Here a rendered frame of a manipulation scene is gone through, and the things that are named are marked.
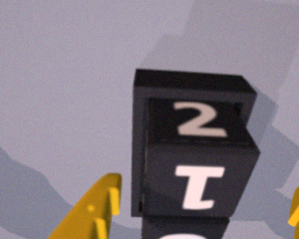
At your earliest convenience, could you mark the black number cube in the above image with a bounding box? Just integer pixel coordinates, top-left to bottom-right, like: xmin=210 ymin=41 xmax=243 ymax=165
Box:
xmin=144 ymin=98 xmax=261 ymax=217
xmin=142 ymin=178 xmax=230 ymax=239

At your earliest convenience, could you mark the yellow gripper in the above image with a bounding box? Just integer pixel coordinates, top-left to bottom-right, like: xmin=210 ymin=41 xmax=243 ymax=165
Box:
xmin=48 ymin=173 xmax=299 ymax=239

